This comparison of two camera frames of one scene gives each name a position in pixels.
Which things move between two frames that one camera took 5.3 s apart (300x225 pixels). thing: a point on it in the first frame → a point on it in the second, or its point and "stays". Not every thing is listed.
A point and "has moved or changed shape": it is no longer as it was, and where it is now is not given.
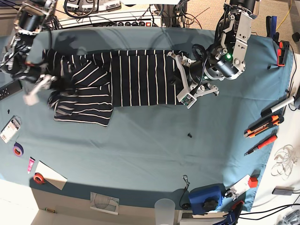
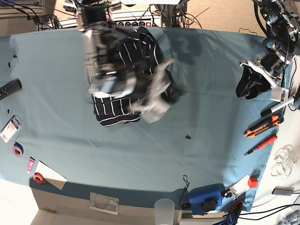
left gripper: [32, 98] → [153, 108]
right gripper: [192, 78] → [258, 83]
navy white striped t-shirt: [87, 86] has moved or changed shape
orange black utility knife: [263, 125] stays
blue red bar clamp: [232, 202] stays
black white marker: [267, 111] stays
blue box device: [206, 199] stays
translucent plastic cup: [164, 210] stays
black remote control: [10, 88] stays
